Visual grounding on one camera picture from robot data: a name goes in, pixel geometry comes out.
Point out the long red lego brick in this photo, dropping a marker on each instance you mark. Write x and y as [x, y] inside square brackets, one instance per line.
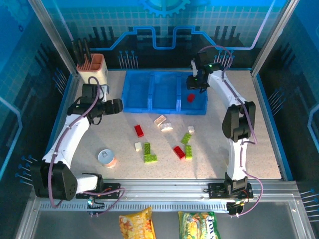
[139, 131]
[179, 152]

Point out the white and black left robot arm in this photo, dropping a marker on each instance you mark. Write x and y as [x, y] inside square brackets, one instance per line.
[67, 139]

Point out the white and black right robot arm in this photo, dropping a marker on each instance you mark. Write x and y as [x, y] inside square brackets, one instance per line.
[236, 154]

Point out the small red lego brick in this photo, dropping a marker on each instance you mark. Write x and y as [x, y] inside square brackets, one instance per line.
[191, 97]

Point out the blue three-compartment plastic tray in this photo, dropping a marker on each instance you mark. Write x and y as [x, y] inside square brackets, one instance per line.
[162, 89]

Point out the white and pink holder box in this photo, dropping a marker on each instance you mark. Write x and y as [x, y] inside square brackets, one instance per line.
[96, 71]

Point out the small white square lego brick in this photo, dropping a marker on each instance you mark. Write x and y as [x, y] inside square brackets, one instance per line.
[191, 129]

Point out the small cream lego brick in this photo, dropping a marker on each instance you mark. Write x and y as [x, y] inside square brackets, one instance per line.
[138, 146]

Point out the long white lego brick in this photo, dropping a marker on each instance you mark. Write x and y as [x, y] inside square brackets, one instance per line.
[159, 120]
[166, 127]

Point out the small tin can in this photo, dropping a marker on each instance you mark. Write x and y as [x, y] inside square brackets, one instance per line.
[106, 157]

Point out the long green lego brick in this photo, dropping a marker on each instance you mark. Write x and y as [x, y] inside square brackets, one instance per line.
[186, 138]
[147, 149]
[189, 152]
[150, 158]

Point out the black stick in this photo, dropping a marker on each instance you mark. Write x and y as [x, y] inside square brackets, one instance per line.
[80, 51]
[87, 49]

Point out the yellow snack bag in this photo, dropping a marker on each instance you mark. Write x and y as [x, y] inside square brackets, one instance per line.
[136, 224]

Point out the green snack bag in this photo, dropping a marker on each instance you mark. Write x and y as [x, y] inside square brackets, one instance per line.
[199, 225]

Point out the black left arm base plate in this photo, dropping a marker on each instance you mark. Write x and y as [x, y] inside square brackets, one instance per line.
[112, 187]

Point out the aluminium frame post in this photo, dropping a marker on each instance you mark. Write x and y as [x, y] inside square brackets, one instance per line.
[272, 37]
[53, 35]

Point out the aluminium slotted rail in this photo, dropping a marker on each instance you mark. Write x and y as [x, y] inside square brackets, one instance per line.
[164, 199]

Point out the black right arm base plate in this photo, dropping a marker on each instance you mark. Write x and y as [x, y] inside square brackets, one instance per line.
[215, 190]

